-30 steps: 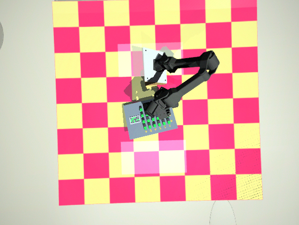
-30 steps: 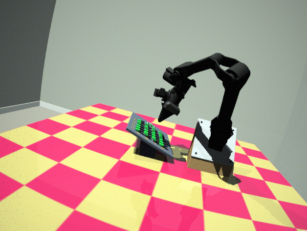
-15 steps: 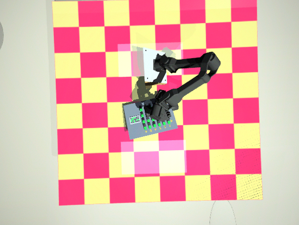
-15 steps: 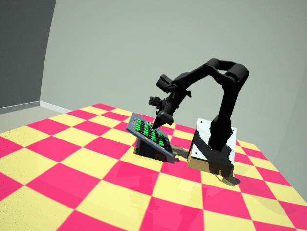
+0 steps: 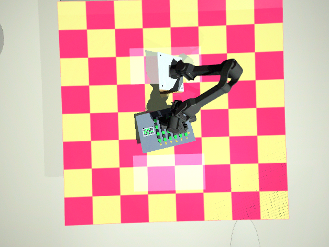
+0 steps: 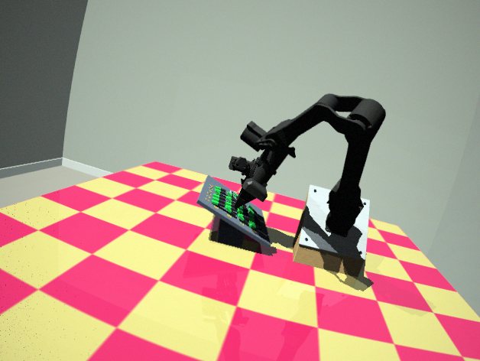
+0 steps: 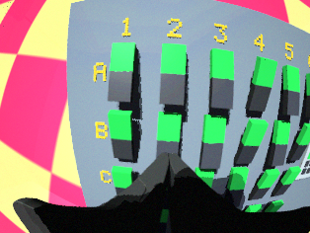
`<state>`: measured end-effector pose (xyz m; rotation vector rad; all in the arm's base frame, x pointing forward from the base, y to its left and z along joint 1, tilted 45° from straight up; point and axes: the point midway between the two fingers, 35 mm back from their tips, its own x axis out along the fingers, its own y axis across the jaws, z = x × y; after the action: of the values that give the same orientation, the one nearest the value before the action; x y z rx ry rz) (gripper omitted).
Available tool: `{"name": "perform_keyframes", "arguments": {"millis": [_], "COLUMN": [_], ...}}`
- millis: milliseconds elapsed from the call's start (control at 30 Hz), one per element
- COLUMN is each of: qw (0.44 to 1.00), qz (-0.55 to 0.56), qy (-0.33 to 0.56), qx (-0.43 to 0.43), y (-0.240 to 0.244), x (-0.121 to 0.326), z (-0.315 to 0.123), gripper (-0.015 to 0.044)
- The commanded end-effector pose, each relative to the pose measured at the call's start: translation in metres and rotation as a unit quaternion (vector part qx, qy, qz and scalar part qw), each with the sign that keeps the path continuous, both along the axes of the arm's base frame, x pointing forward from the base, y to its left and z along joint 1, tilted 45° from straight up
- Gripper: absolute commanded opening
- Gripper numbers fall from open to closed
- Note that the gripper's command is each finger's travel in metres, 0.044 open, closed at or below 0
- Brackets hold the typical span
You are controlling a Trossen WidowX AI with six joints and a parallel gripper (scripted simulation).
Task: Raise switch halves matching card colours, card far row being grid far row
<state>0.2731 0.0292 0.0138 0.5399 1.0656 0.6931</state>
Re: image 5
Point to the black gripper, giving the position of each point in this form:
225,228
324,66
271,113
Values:
164,121

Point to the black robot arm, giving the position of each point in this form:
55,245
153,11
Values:
227,69

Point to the grey switch panel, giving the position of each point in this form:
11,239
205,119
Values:
153,138

